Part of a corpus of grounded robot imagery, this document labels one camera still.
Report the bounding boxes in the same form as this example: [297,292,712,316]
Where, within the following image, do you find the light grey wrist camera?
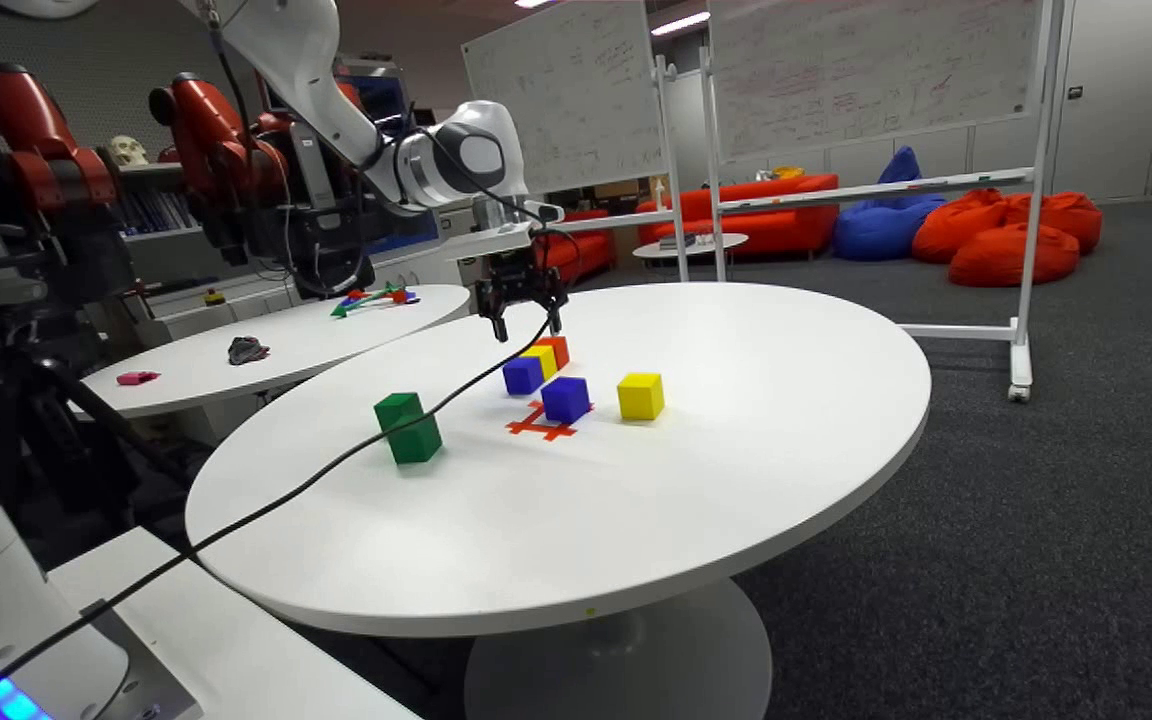
[453,218,550,273]

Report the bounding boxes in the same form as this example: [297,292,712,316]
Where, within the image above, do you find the beige skull figure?
[106,132,153,173]

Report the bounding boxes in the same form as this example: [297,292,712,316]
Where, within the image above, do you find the grey base plate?
[71,595,210,720]

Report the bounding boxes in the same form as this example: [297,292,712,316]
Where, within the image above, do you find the whiteboard on white stand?
[699,0,1079,406]
[455,0,692,288]

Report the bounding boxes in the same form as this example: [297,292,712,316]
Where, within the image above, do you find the yellow cube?
[525,340,565,384]
[612,368,669,429]

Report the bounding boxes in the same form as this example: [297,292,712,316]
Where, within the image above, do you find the orange bean bag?
[1037,188,1107,256]
[912,183,1025,269]
[947,218,1090,292]

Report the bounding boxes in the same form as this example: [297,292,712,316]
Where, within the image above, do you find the dark grey lump object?
[225,334,278,368]

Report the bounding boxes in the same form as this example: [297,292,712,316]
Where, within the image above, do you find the black cable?
[0,296,567,693]

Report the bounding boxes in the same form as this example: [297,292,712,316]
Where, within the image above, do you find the ceiling light strip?
[650,8,712,42]

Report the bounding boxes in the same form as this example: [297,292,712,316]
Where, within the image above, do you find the white double door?
[1053,0,1152,210]

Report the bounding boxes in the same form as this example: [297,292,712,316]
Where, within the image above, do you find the blue bean bag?
[828,142,947,266]

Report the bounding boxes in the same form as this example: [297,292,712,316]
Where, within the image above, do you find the red tape cross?
[503,397,579,446]

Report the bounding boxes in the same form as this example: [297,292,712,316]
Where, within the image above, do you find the red cube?
[531,334,578,371]

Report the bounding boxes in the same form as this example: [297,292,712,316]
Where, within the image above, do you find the green cube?
[384,411,449,468]
[373,388,427,437]

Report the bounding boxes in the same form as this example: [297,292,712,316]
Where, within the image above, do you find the small round white table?
[628,228,751,266]

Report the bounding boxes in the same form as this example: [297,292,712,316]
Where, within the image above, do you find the colourful toy pieces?
[328,282,425,324]

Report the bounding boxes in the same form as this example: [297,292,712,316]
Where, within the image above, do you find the white round side table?
[78,282,476,426]

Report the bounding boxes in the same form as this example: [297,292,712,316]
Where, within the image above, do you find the black camera tripod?
[0,213,142,564]

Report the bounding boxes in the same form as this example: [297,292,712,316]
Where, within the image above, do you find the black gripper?
[474,244,572,346]

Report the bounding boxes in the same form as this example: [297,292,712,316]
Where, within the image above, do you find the red sofa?
[538,197,623,292]
[639,170,848,266]

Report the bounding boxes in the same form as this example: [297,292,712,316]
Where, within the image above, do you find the white table pedestal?
[461,578,778,720]

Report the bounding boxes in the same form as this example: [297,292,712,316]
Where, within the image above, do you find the blue cube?
[538,371,595,429]
[499,352,550,401]

